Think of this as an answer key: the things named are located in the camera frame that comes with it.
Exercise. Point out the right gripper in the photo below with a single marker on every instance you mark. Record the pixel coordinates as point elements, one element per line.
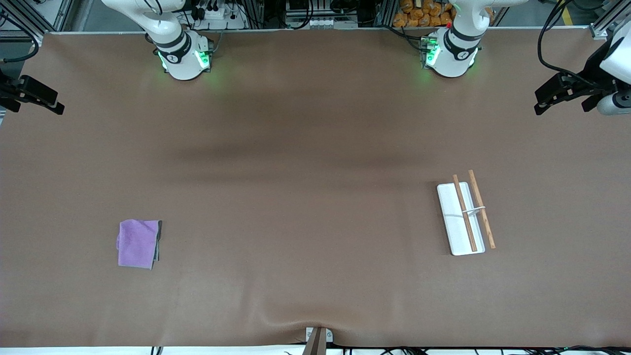
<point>11,90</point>

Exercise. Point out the brown table cover mat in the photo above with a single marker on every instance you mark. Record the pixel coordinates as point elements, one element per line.
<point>296,222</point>

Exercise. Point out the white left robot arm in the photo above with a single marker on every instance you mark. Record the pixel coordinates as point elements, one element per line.
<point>451,61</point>

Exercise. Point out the orange snack bags pile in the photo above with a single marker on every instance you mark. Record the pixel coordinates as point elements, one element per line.
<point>419,15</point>

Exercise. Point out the brown camera mount post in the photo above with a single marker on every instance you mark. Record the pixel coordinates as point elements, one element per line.
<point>315,345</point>

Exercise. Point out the purple microfiber towel grey edging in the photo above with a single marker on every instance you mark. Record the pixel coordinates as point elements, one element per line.
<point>138,244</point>

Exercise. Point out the grey metal table bracket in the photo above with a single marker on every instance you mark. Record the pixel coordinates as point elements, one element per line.
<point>329,336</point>

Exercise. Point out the aluminium frame profile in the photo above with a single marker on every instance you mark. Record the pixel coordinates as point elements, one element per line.
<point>609,22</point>
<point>29,19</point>

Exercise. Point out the white rack base tray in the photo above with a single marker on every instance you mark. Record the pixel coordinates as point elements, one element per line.
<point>456,231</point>

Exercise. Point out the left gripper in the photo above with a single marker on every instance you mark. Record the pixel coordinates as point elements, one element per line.
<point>594,74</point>

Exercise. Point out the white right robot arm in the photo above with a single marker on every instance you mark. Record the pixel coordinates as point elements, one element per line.
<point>182,64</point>

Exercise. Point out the white connector block row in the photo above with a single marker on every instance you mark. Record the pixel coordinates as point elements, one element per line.
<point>330,23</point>

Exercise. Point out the long wooden rack bar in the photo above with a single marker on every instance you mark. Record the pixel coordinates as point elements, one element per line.
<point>483,212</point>

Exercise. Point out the white power strip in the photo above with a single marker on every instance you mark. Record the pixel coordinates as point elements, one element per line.
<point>217,16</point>

